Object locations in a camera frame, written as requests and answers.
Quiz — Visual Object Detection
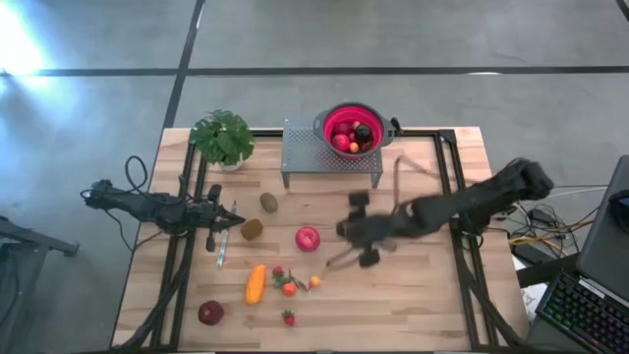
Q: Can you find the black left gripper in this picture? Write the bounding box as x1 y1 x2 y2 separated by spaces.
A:
189 183 246 254

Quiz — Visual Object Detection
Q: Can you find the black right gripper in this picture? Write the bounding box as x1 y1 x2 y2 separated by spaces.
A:
325 190 419 271

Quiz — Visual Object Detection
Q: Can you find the golden brown toy kiwi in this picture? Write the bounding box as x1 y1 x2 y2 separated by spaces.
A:
240 217 264 242

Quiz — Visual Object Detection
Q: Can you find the large red toy apple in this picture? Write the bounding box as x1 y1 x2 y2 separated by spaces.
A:
295 225 321 254

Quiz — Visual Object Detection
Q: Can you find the olive green toy kiwi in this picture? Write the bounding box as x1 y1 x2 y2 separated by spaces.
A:
258 192 279 214

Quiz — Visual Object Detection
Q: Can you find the orange toy tangerine with leaves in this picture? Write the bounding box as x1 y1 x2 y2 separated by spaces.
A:
272 273 310 299

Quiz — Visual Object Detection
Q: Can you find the yellow orange toy mango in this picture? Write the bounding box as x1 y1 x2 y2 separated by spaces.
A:
244 264 268 306

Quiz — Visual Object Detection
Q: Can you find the silver teal striped pen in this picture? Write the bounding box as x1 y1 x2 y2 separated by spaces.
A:
216 200 238 269

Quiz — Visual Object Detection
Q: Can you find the green plant in white pot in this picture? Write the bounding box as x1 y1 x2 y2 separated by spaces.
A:
189 108 256 172

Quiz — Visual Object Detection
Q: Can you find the dark red toy apple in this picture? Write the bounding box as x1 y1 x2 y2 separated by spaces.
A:
197 299 226 326

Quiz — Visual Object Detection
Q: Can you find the grey perforated metal riser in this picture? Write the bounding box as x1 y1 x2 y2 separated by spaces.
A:
280 116 384 191

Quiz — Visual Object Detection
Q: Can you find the red collapsible colander grey rim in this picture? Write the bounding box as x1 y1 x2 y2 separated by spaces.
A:
313 101 402 162

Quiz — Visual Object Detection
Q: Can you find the black tripod stand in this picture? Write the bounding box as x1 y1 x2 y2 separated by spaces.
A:
0 215 80 354

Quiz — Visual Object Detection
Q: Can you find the white paper sheet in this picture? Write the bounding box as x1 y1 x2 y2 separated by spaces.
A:
520 282 546 321

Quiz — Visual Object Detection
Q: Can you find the black aluminium frame rail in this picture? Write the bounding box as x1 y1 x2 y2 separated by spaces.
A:
148 142 197 349
168 145 208 349
432 132 482 349
250 128 458 139
444 130 502 349

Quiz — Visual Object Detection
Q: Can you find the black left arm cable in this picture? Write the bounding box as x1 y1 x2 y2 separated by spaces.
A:
105 154 171 252

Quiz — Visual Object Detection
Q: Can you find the yellow floor cable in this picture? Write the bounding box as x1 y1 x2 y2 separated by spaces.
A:
508 218 596 247

